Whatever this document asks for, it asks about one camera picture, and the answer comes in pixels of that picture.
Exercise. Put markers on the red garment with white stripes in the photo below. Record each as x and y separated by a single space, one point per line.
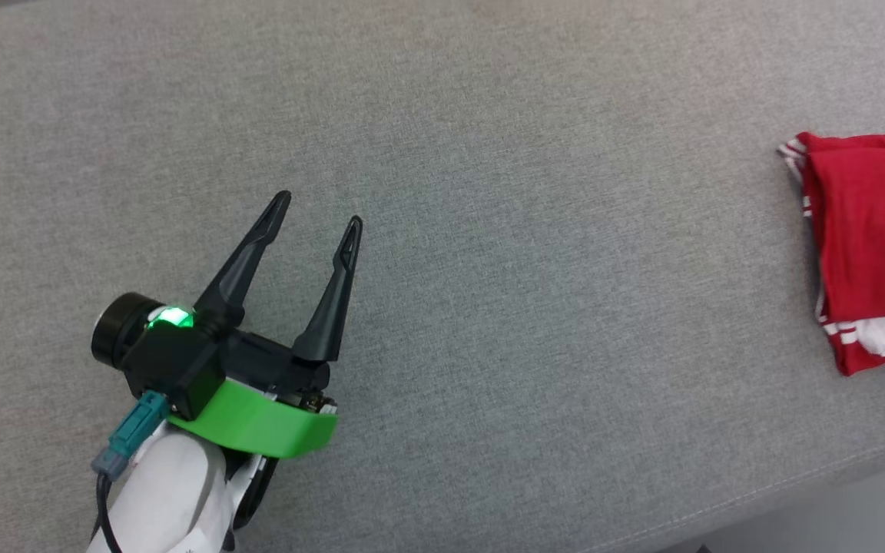
873 230

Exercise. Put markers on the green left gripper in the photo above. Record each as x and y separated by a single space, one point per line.
266 426

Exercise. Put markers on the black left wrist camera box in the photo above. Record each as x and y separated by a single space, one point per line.
177 372

